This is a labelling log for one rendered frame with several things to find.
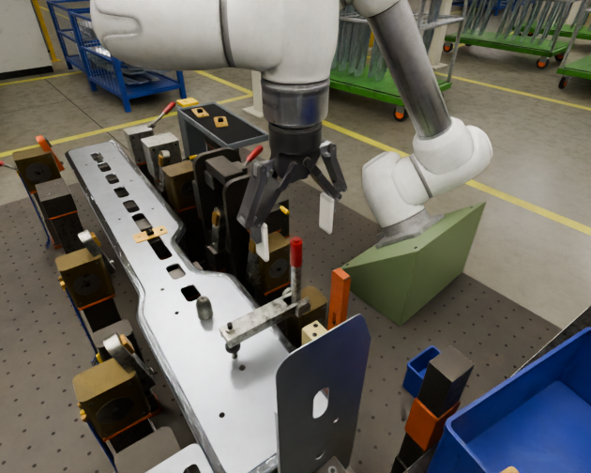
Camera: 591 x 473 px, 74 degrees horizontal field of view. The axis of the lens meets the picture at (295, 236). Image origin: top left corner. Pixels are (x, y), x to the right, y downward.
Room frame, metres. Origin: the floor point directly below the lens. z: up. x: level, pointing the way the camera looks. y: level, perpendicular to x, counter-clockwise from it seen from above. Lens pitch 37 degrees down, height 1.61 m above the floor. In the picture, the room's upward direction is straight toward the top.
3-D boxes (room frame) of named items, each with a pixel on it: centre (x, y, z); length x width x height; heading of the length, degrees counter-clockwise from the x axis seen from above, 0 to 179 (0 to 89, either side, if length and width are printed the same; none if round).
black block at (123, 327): (0.51, 0.38, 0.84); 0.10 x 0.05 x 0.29; 125
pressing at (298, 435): (0.23, -0.03, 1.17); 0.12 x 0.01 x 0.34; 125
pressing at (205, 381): (0.85, 0.40, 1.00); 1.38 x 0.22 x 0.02; 35
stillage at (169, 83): (5.36, 2.11, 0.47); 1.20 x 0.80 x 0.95; 42
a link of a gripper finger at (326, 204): (0.57, -0.05, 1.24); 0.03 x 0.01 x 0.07; 35
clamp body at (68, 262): (0.68, 0.50, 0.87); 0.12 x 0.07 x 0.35; 125
